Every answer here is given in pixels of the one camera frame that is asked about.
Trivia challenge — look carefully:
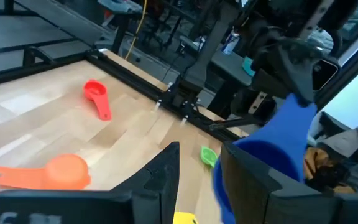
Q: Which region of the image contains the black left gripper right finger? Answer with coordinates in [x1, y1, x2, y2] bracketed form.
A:
[220, 142, 341, 224]

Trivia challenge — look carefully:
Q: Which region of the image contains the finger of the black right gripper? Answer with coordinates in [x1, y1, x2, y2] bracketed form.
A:
[277, 46, 317, 107]
[252, 67, 289, 99]

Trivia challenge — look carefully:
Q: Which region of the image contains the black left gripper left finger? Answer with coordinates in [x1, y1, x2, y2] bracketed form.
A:
[110, 141, 181, 224]

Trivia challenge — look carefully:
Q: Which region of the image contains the medium blue measuring cup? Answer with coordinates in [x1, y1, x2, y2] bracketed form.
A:
[212, 93, 319, 224]

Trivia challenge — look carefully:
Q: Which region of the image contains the green measuring cup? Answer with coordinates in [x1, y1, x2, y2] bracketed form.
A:
[200, 145, 219, 169]

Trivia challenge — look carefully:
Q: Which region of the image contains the orange measuring cup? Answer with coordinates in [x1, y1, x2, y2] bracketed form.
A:
[0, 153, 92, 191]

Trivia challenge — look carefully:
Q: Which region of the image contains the red measuring cup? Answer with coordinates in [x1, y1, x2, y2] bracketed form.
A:
[83, 79, 112, 121]

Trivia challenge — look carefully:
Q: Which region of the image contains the yellow plastic basket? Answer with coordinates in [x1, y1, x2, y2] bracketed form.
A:
[172, 211, 199, 224]

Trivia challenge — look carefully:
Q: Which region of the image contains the blue and white can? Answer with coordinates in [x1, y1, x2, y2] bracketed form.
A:
[221, 30, 241, 55]

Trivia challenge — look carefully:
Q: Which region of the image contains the black aluminium table frame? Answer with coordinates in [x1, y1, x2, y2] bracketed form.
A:
[0, 45, 250, 142]

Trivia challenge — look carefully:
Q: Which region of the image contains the yellow extension cord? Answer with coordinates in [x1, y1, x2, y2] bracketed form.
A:
[124, 0, 149, 60]

